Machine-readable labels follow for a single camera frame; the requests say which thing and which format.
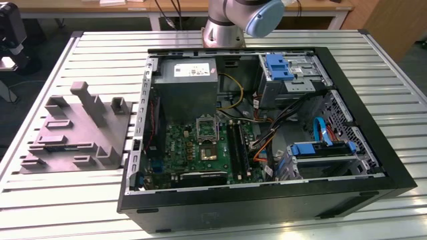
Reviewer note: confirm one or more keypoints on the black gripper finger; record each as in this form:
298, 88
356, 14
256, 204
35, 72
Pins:
14, 22

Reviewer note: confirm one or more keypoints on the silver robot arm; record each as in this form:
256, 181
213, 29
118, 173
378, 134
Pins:
222, 32

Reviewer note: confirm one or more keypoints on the CPU socket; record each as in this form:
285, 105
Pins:
210, 154

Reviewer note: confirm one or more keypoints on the white box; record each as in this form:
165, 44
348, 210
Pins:
114, 2

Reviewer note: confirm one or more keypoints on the grey parts rack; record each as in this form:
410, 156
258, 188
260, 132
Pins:
84, 135

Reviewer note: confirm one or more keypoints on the RAM stick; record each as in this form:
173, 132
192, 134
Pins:
63, 148

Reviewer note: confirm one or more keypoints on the grey power supply unit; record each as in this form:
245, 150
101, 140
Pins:
188, 97

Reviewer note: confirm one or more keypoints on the black case fan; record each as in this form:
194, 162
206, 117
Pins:
161, 145

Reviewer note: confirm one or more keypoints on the blue expansion slot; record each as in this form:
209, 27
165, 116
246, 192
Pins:
158, 167

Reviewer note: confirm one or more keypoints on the green motherboard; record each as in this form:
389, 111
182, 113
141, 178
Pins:
181, 157

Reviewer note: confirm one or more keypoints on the blue port connector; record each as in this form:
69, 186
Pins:
141, 181

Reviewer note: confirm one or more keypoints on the metal locking lever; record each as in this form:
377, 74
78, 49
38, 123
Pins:
218, 130

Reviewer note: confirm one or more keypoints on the blue drive bay latch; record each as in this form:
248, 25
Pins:
278, 66

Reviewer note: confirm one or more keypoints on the black RAM slot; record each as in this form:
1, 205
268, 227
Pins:
232, 150
244, 150

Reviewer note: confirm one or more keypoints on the black graphics card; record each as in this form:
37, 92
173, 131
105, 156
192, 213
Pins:
204, 178

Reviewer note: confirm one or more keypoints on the silver drive cage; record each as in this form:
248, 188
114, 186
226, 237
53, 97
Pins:
298, 86

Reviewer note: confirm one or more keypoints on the wooden desk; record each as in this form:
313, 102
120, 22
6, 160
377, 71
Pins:
317, 6

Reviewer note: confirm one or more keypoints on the hard disk in blue carrier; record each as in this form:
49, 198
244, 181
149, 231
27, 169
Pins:
304, 149

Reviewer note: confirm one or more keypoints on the black PC case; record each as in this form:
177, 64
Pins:
234, 215

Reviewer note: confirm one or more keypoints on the silver disk bay cage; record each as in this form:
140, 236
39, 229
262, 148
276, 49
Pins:
329, 166

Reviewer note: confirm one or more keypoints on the wooden cabinet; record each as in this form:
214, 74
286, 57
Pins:
394, 25

